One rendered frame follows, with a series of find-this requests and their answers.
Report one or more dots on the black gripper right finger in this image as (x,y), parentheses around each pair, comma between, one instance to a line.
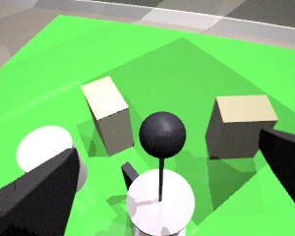
(278,149)

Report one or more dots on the cream rectangular block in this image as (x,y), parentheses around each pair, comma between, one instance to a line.
(235,124)
(110,115)

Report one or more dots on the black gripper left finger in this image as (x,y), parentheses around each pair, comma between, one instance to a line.
(40,202)

